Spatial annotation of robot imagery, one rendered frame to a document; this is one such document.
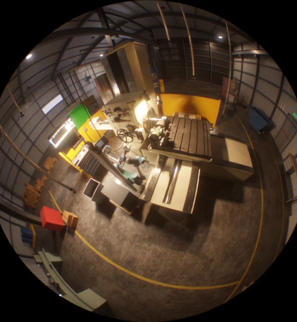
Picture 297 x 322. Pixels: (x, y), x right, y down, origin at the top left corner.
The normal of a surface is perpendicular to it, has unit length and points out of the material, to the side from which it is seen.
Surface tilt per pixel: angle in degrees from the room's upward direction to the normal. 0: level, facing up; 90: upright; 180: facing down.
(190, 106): 90
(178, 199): 0
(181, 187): 0
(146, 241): 0
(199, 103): 90
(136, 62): 90
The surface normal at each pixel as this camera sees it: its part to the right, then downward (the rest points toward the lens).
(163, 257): -0.19, -0.55
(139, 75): -0.35, 0.81
